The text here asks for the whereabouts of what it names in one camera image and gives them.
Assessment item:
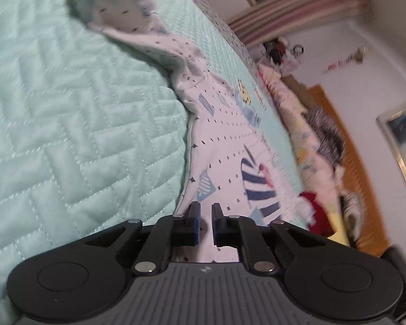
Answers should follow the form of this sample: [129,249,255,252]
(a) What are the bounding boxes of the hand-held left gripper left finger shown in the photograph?
[83,201,201,275]

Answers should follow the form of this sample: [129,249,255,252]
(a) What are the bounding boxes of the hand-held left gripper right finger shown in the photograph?
[211,202,329,274]

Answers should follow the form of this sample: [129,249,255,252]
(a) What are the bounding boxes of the white printed baby romper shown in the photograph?
[65,0,299,264]

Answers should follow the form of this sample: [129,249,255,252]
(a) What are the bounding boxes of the dark red cloth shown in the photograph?
[297,190,336,236]

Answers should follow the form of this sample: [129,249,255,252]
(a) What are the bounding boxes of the floral pink pillow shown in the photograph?
[256,64,353,245]

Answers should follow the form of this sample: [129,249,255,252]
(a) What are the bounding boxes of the dark patterned garment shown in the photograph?
[305,108,346,164]

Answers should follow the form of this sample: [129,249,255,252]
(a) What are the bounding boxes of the wooden headboard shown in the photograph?
[307,84,392,258]

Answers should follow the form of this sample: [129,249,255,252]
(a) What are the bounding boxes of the bee print quilted bedspread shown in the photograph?
[0,0,309,297]

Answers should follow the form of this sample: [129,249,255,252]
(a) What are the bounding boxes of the cluttered storage rack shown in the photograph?
[261,35,307,72]

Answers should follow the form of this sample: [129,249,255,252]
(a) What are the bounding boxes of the purple floral bed sheet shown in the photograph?
[175,0,258,72]

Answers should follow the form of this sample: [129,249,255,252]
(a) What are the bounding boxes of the pink striped curtain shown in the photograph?
[228,0,373,47]

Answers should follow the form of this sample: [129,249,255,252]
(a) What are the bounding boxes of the framed wall picture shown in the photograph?
[375,96,406,189]

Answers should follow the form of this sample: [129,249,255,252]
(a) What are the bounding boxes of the hanging wall ornament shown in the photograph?
[322,45,372,76]

